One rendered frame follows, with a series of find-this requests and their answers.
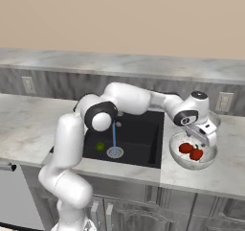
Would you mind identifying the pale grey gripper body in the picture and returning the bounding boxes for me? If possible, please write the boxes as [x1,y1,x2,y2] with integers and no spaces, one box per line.
[183,123,219,149]

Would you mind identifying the red bell pepper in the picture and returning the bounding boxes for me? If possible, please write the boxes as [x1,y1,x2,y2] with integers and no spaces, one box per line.
[178,142,194,155]
[189,144,205,162]

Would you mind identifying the clear glass bowl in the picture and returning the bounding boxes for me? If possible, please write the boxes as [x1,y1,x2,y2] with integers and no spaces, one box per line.
[168,130,219,172]

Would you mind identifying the black kitchen sink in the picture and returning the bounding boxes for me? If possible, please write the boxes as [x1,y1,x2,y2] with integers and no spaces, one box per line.
[81,109,166,170]

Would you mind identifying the grey cupboard door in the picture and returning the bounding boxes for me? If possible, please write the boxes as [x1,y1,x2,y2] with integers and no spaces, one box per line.
[188,195,245,231]
[104,197,192,231]
[87,195,107,231]

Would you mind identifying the blue water stream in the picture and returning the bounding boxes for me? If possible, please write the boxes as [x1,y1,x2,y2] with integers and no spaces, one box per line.
[111,119,118,153]

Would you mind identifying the grey dishwasher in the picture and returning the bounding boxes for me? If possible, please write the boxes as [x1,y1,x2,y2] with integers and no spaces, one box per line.
[0,162,46,231]

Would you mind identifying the white wall outlet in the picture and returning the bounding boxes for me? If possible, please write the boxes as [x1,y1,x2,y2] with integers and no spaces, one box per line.
[21,76,36,95]
[214,91,234,113]

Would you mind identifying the white cupboard handle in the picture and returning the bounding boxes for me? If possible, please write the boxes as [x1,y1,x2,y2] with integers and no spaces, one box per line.
[91,200,100,223]
[105,202,114,231]

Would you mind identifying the dishwasher handle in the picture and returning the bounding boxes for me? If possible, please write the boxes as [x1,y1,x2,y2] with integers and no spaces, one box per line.
[0,163,17,173]

